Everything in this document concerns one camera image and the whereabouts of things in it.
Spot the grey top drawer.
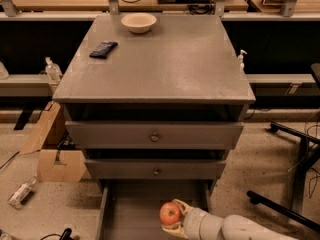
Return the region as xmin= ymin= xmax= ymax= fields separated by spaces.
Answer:
xmin=66 ymin=121 xmax=243 ymax=150

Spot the red apple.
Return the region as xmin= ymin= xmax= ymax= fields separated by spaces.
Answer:
xmin=159 ymin=201 xmax=182 ymax=226

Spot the grey open bottom drawer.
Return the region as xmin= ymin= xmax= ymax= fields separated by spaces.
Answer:
xmin=95 ymin=180 xmax=211 ymax=240

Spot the white pump bottle right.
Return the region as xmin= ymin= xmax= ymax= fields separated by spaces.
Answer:
xmin=238 ymin=49 xmax=247 ymax=70

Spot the grey middle drawer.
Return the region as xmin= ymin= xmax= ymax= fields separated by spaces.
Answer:
xmin=85 ymin=159 xmax=226 ymax=180

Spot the wooden back desk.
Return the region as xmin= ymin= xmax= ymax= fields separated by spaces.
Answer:
xmin=12 ymin=0 xmax=188 ymax=11

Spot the clear sanitizer bottle left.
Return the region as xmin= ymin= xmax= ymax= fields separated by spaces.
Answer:
xmin=45 ymin=57 xmax=63 ymax=83

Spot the clear plastic bottle on floor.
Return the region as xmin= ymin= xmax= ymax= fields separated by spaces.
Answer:
xmin=8 ymin=176 xmax=37 ymax=209

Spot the grey drawer cabinet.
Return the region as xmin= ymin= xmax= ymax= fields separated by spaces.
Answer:
xmin=52 ymin=13 xmax=257 ymax=240

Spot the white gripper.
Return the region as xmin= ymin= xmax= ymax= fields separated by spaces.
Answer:
xmin=161 ymin=199 xmax=207 ymax=240

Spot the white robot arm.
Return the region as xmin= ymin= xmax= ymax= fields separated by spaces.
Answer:
xmin=159 ymin=199 xmax=297 ymax=240

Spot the white ceramic bowl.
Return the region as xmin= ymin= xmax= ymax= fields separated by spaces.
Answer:
xmin=121 ymin=13 xmax=157 ymax=34

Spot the brown cardboard box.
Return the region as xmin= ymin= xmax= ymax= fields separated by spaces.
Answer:
xmin=20 ymin=102 xmax=87 ymax=183

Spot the black metal stand base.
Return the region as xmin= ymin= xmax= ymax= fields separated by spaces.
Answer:
xmin=247 ymin=122 xmax=320 ymax=232

